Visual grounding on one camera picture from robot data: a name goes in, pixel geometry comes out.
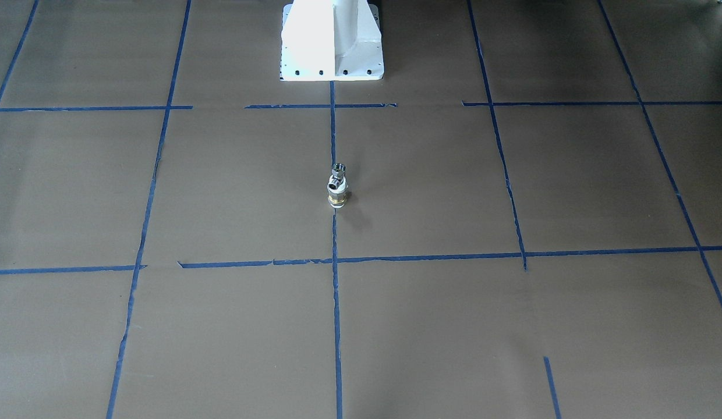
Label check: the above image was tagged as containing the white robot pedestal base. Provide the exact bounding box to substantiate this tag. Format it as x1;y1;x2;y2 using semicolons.
279;1;385;82

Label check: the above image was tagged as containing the white brass PPR pipe fitting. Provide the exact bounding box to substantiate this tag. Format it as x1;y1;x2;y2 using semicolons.
327;184;350;209

